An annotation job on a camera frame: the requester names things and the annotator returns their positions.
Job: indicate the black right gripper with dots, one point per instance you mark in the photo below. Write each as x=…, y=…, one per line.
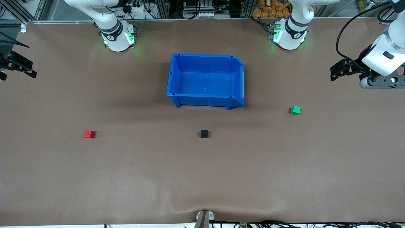
x=12, y=62

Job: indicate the green cube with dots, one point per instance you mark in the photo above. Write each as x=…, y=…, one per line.
x=295, y=110

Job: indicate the blue plastic storage bin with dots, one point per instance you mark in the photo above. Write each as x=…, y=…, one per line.
x=205, y=82

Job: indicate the red cube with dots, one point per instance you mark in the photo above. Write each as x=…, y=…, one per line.
x=89, y=134

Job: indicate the orange bags pile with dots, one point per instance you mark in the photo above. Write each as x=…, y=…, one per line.
x=272, y=9

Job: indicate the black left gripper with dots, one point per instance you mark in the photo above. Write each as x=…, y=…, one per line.
x=360, y=63

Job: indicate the white power strip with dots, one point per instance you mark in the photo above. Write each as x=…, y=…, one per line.
x=136, y=12

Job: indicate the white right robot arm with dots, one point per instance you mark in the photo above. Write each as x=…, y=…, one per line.
x=115, y=34

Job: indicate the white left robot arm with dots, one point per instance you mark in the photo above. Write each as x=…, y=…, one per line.
x=292, y=31

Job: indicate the black cube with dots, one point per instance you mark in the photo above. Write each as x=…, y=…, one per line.
x=204, y=134

